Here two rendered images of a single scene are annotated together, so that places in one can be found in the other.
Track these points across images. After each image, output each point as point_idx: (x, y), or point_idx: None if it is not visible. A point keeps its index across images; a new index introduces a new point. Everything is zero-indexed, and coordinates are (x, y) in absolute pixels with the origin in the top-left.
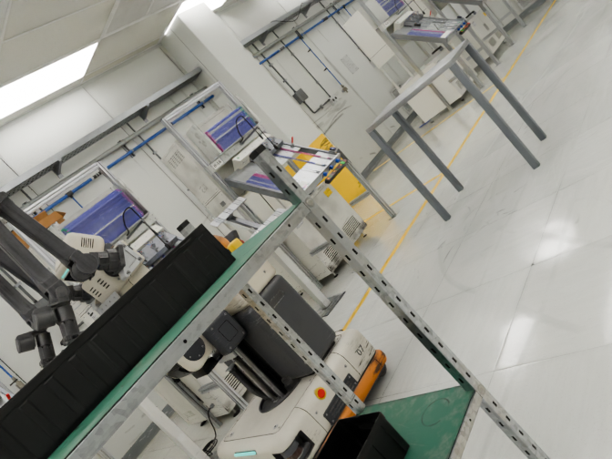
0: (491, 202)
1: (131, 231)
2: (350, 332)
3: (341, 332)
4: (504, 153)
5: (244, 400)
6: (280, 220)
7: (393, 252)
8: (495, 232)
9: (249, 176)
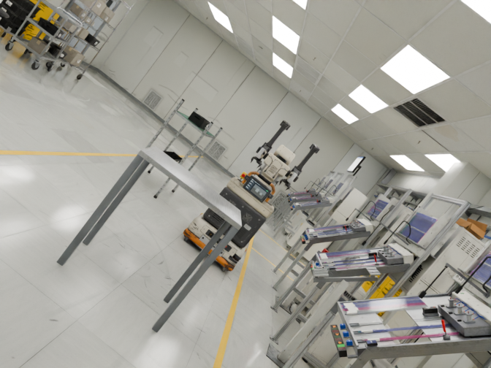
0: (126, 262)
1: (411, 244)
2: (197, 217)
3: (203, 220)
4: (97, 310)
5: (280, 299)
6: (177, 111)
7: (223, 339)
8: (128, 236)
9: (427, 303)
